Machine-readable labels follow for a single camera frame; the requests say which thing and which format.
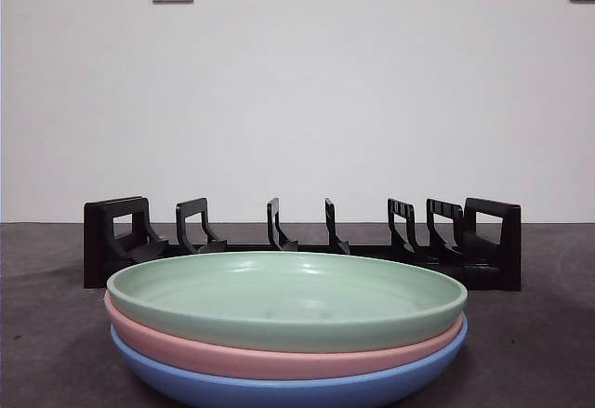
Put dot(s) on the green plate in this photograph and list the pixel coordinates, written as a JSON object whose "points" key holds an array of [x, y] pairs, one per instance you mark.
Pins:
{"points": [[279, 296]]}

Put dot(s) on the pink plate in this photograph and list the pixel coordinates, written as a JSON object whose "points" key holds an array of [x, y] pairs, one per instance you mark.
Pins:
{"points": [[279, 364]]}

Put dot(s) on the blue plate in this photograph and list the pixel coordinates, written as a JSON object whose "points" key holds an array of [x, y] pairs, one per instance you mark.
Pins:
{"points": [[279, 393]]}

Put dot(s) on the black plastic dish rack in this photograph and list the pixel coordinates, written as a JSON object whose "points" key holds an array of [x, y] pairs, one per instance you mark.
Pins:
{"points": [[509, 240]]}

